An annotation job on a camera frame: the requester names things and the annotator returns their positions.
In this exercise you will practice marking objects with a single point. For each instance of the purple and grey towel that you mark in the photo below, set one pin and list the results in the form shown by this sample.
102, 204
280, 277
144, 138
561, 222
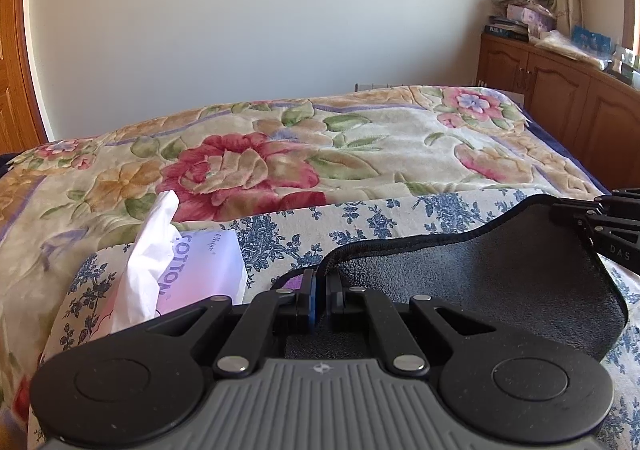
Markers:
522, 269

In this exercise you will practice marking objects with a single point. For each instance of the clutter pile on cabinet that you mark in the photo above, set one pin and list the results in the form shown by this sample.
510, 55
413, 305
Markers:
538, 22

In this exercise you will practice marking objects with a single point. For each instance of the large floral bed blanket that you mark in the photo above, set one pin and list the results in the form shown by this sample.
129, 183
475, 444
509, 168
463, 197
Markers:
59, 201

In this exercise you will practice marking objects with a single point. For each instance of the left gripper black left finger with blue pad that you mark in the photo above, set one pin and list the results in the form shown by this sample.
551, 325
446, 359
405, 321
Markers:
132, 386

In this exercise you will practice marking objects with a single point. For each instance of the white pink tissue box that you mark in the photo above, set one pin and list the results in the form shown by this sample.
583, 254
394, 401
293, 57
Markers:
166, 270

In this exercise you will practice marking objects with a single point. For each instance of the blue floral white quilt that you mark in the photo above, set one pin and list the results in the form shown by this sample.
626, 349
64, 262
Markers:
272, 244

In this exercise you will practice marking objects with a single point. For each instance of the wooden sideboard cabinet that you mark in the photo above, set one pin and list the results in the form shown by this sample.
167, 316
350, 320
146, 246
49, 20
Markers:
593, 115

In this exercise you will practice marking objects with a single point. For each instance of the wooden door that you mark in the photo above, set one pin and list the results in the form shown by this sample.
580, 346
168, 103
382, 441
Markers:
21, 126

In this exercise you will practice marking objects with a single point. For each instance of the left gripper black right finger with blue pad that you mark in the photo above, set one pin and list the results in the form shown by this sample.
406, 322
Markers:
502, 382

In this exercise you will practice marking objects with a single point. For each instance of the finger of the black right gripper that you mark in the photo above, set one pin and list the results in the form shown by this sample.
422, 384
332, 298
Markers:
610, 223

